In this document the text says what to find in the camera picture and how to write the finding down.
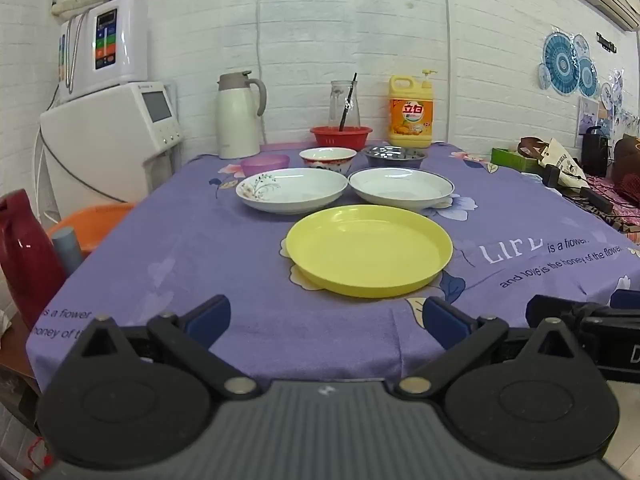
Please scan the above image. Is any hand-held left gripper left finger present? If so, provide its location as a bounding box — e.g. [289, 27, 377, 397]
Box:
[75, 294, 262, 401]

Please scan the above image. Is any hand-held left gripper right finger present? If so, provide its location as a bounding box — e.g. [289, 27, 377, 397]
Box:
[394, 296, 583, 401]

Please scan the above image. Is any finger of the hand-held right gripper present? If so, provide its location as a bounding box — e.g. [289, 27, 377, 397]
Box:
[526, 294, 609, 334]
[610, 288, 640, 312]

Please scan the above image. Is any yellow plastic plate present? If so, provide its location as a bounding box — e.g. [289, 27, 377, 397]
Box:
[285, 205, 454, 299]

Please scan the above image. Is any white blue-rimmed plate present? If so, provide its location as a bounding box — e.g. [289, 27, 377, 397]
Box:
[348, 167, 455, 212]

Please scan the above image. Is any white floral plate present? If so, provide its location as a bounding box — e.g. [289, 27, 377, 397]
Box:
[235, 168, 349, 215]

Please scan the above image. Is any purple plastic bowl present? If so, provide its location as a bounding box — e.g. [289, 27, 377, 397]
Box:
[240, 154, 291, 179]

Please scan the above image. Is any metal bowl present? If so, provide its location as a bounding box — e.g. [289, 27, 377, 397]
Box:
[362, 145, 429, 170]

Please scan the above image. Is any red and white bowl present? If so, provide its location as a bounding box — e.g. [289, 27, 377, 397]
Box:
[299, 147, 358, 176]

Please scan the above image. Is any purple floral tablecloth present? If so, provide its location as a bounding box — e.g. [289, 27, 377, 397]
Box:
[26, 141, 640, 397]

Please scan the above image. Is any black power strip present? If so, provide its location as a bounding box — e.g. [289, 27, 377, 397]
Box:
[574, 187, 616, 214]

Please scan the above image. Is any brown bag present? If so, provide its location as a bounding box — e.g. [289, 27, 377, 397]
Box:
[612, 134, 640, 207]

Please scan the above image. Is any white printed tote bag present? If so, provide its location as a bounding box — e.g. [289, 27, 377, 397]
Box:
[537, 137, 592, 192]

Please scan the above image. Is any orange plastic basin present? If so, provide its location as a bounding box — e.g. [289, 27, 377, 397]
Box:
[47, 202, 138, 257]

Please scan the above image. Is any black speaker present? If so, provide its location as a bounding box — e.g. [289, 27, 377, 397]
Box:
[581, 126, 610, 177]

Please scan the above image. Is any green box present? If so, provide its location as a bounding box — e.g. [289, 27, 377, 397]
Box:
[490, 147, 544, 174]

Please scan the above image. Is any grey cylinder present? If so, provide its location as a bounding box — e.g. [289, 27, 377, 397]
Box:
[51, 226, 84, 272]

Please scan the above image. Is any brown round object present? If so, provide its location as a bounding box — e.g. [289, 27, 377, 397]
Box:
[517, 136, 552, 159]

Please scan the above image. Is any dark red flask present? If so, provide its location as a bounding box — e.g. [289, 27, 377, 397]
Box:
[0, 189, 69, 332]

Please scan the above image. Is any white thermos jug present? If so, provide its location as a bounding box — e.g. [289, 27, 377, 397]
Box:
[216, 71, 268, 160]

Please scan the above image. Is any white water purifier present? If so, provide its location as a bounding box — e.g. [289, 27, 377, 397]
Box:
[39, 81, 184, 222]

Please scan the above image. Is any yellow detergent bottle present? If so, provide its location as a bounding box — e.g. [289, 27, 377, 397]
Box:
[388, 70, 438, 149]

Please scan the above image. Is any red plastic basin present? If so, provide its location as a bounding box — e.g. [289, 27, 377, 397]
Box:
[309, 126, 374, 152]

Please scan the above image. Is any small blue paper fan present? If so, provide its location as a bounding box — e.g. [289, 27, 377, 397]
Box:
[577, 57, 600, 99]

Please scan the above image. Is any glass pitcher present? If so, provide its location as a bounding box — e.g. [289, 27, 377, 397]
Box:
[329, 80, 362, 130]

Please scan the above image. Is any large blue paper fan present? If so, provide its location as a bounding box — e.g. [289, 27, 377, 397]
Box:
[543, 31, 582, 97]

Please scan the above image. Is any white water ionizer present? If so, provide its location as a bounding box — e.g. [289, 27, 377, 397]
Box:
[58, 0, 150, 102]

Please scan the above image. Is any white wall cable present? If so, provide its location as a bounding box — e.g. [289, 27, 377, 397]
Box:
[254, 0, 264, 144]
[442, 0, 455, 144]

